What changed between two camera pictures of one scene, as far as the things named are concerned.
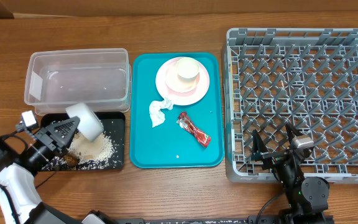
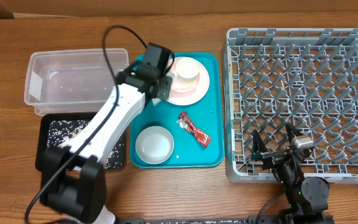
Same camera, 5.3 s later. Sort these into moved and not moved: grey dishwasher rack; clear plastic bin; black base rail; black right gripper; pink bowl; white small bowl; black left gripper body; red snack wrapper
Moved: black left gripper body; white small bowl
Not moved: clear plastic bin; grey dishwasher rack; black right gripper; black base rail; red snack wrapper; pink bowl
